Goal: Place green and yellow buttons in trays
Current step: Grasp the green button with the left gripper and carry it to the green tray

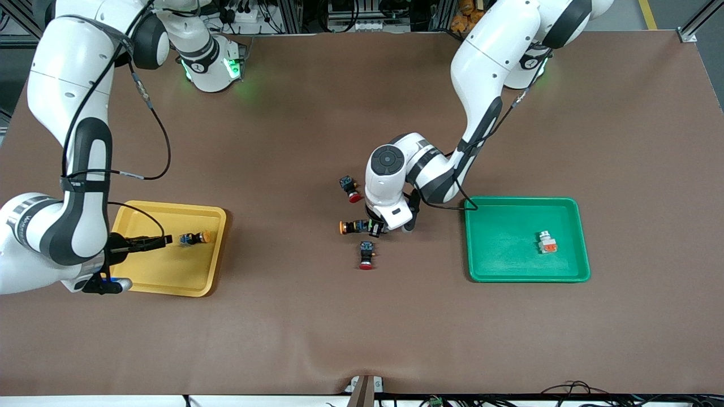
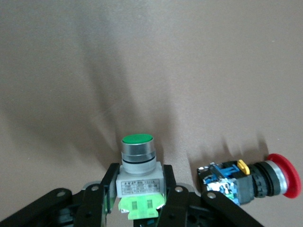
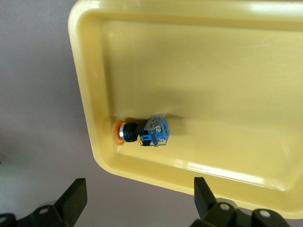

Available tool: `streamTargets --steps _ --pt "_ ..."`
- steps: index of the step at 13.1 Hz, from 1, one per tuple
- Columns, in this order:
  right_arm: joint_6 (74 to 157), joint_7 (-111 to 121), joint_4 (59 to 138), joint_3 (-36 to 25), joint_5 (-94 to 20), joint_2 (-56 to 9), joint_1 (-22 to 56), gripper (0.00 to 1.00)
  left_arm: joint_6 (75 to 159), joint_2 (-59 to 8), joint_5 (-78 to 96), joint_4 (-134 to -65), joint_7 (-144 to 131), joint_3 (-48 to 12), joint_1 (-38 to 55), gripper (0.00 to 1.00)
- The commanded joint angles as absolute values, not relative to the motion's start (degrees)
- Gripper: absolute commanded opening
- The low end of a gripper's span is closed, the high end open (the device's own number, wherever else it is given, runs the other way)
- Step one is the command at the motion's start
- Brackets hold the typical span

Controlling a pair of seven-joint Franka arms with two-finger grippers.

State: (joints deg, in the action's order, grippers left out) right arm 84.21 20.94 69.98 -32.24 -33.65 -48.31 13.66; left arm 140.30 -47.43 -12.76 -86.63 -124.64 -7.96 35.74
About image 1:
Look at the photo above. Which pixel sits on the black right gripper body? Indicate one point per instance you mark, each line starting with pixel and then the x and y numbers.
pixel 121 244

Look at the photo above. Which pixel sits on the pushbutton switch with green block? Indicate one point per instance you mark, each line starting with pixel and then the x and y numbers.
pixel 374 229

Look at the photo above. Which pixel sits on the yellow pushbutton switch black body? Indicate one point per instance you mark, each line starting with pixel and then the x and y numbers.
pixel 195 238
pixel 353 226

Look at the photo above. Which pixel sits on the pushbutton switch with orange block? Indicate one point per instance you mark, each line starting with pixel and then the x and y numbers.
pixel 547 244

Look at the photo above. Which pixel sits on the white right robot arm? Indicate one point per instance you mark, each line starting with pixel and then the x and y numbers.
pixel 68 85

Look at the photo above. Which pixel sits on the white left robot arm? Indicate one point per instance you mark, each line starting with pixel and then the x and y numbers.
pixel 498 56

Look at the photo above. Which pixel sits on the yellow plastic tray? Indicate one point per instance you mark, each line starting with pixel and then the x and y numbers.
pixel 164 265

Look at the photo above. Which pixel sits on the green plastic tray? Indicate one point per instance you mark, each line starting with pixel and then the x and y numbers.
pixel 503 249

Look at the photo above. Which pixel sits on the green terminal connector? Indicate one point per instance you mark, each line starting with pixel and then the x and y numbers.
pixel 435 401

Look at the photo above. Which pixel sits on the white socket strip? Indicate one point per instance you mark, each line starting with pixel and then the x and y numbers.
pixel 356 25

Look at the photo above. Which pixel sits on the bag of orange items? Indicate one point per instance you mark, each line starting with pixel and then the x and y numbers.
pixel 465 17

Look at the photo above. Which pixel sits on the white power strip with plugs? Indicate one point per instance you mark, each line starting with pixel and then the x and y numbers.
pixel 246 12

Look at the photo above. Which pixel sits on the red pushbutton switch black body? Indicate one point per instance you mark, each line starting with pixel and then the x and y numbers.
pixel 350 186
pixel 367 253

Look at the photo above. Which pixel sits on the metal clamp bracket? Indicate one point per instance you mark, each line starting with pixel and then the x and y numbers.
pixel 363 390

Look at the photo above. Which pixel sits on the aluminium frame profile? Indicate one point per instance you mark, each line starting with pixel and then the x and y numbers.
pixel 17 22
pixel 442 14
pixel 289 16
pixel 701 22

